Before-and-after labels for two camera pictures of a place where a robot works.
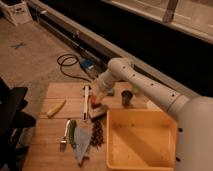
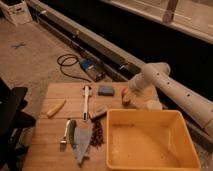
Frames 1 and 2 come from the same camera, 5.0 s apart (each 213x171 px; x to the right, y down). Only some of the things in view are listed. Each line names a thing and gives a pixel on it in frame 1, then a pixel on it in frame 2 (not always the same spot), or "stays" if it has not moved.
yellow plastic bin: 141,140 stays
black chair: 12,120 stays
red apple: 93,99 to 124,91
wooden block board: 95,112 stays
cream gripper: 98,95 to 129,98
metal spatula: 64,140 stays
